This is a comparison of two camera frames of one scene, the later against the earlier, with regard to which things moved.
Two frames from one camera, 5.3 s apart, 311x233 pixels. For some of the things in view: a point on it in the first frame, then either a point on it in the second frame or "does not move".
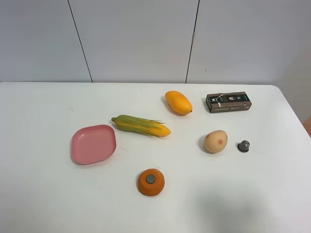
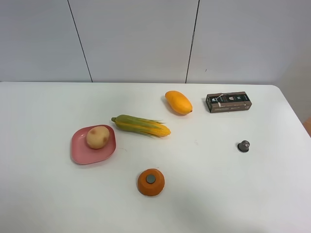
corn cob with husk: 152,127 does not move
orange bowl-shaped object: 150,182 does not move
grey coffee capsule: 243,146 does not move
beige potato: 215,141 to 97,137
